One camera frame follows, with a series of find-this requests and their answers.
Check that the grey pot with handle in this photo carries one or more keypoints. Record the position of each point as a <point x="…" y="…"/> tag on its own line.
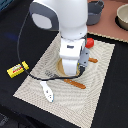
<point x="94" y="11"/>

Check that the wooden handled knife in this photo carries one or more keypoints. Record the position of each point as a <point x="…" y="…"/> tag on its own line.
<point x="93" y="60"/>

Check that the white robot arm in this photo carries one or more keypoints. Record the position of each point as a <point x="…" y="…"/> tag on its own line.
<point x="69" y="17"/>

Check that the yellow butter box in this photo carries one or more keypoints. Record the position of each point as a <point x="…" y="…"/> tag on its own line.
<point x="17" y="69"/>

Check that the red toy tomato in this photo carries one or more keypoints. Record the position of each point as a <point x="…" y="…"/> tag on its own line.
<point x="90" y="43"/>

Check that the pink toy stove board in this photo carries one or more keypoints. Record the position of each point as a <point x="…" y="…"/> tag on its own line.
<point x="107" y="27"/>

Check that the round wooden plate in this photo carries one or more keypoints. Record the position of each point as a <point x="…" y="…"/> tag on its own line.
<point x="60" y="70"/>

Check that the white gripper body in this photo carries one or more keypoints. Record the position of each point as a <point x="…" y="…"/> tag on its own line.
<point x="73" y="53"/>

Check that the beige woven placemat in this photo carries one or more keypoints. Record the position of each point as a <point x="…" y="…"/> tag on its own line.
<point x="72" y="103"/>

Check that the beige bowl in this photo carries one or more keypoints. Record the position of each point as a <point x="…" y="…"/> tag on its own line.
<point x="122" y="14"/>

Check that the wooden handled fork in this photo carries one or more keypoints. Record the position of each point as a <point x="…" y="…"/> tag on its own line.
<point x="67" y="80"/>

